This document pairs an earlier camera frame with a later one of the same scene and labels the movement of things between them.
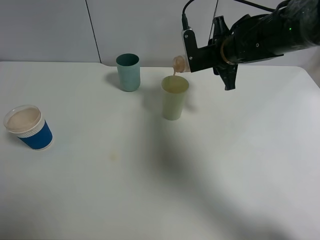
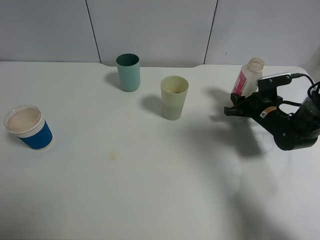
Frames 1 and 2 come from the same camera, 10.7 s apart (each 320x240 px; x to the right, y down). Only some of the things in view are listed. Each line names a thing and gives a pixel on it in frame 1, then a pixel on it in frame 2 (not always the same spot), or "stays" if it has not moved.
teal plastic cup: x=128 y=66 stays
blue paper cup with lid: x=27 y=123 stays
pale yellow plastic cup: x=173 y=88 stays
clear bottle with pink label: x=181 y=64 -> x=246 y=84
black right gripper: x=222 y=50 -> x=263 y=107
